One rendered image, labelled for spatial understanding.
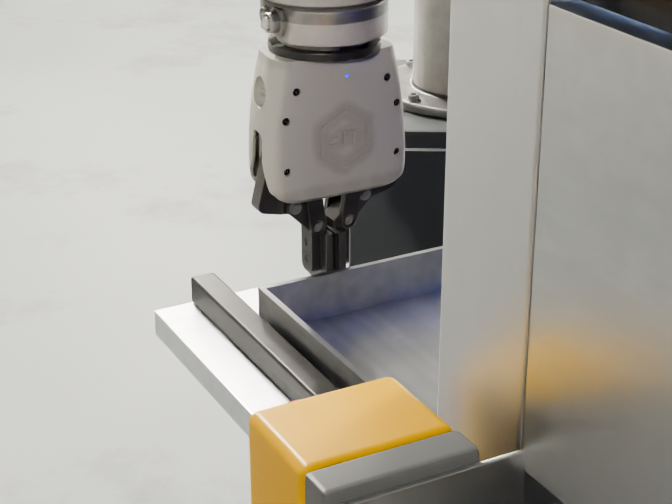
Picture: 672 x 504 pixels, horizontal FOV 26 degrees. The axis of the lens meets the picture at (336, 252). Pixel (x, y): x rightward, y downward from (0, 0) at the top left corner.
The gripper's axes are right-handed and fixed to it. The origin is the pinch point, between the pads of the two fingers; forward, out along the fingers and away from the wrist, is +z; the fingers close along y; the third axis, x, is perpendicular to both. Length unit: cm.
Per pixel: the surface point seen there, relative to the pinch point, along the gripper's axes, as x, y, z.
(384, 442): -39.1, -17.7, -11.1
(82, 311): 179, 36, 94
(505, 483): -41.7, -13.4, -9.2
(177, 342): 0.8, -11.1, 4.9
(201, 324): 1.5, -9.0, 4.3
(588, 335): -44.9, -12.4, -17.3
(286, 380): -10.4, -8.2, 3.0
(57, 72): 341, 84, 95
